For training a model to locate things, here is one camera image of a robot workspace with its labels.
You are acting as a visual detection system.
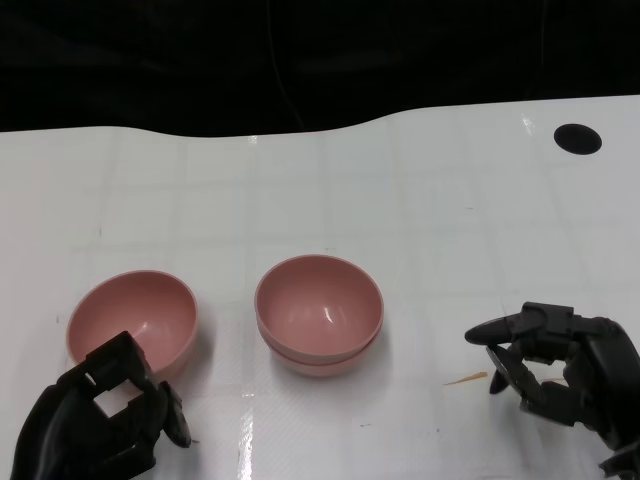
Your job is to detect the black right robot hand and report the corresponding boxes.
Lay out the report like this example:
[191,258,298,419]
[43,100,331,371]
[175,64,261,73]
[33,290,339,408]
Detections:
[464,301,640,480]

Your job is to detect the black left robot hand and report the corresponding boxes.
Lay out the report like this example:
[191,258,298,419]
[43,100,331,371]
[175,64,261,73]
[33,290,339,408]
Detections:
[0,329,194,480]

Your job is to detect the pink plastic bowl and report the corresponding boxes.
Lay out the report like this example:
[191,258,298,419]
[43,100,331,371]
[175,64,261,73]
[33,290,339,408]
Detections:
[66,269,200,378]
[259,327,384,380]
[253,254,385,359]

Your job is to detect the brown sliver on table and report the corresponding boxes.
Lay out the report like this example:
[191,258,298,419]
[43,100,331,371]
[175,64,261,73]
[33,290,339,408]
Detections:
[443,371,489,386]

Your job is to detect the black round table grommet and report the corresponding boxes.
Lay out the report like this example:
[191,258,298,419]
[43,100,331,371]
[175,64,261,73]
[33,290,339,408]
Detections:
[553,123,603,155]

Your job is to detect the black backdrop cloth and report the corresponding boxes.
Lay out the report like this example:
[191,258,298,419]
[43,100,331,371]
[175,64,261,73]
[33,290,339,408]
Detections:
[0,0,640,137]

